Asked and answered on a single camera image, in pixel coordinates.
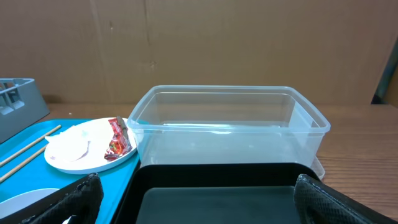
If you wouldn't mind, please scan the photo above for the left wooden chopstick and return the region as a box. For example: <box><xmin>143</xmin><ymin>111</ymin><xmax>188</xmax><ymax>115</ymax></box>
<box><xmin>1</xmin><ymin>124</ymin><xmax>62</xmax><ymax>167</ymax></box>

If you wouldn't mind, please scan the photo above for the wooden chopstick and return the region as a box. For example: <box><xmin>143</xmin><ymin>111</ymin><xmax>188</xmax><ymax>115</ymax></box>
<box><xmin>1</xmin><ymin>124</ymin><xmax>62</xmax><ymax>167</ymax></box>
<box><xmin>0</xmin><ymin>145</ymin><xmax>47</xmax><ymax>183</ymax></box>

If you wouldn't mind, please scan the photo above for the clear plastic bin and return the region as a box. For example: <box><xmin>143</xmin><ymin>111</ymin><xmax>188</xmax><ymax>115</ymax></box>
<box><xmin>126</xmin><ymin>85</ymin><xmax>331</xmax><ymax>178</ymax></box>

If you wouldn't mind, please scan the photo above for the small white pink plate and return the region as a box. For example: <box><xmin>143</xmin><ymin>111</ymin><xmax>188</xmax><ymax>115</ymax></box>
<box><xmin>1</xmin><ymin>188</ymin><xmax>58</xmax><ymax>218</ymax></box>

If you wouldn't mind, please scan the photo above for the grey dishwasher rack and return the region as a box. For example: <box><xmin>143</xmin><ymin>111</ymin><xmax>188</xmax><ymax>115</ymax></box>
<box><xmin>1</xmin><ymin>78</ymin><xmax>49</xmax><ymax>142</ymax></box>

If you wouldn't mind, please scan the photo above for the black tray bin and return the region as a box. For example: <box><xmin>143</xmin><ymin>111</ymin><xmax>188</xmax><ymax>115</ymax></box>
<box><xmin>113</xmin><ymin>163</ymin><xmax>317</xmax><ymax>224</ymax></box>

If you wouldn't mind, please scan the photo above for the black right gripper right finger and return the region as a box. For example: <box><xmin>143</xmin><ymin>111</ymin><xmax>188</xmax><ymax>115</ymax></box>
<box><xmin>294</xmin><ymin>174</ymin><xmax>397</xmax><ymax>224</ymax></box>

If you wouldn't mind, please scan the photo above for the white tissue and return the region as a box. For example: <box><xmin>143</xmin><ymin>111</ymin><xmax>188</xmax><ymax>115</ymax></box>
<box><xmin>45</xmin><ymin>126</ymin><xmax>90</xmax><ymax>162</ymax></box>

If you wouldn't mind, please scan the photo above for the red snack wrapper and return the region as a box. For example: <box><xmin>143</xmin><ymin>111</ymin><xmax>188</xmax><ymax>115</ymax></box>
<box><xmin>104</xmin><ymin>116</ymin><xmax>132</xmax><ymax>161</ymax></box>

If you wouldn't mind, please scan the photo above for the large white plate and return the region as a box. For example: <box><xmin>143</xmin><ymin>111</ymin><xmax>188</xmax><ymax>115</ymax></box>
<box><xmin>44</xmin><ymin>118</ymin><xmax>143</xmax><ymax>174</ymax></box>

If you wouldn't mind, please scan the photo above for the teal serving tray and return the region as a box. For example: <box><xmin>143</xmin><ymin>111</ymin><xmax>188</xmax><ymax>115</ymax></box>
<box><xmin>1</xmin><ymin>119</ymin><xmax>139</xmax><ymax>223</ymax></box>

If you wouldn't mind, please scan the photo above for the right wooden chopstick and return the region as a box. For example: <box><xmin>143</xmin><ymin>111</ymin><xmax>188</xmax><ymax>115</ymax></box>
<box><xmin>0</xmin><ymin>145</ymin><xmax>47</xmax><ymax>183</ymax></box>

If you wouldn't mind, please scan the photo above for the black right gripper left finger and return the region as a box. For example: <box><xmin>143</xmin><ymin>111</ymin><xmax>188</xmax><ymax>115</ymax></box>
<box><xmin>1</xmin><ymin>173</ymin><xmax>104</xmax><ymax>224</ymax></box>

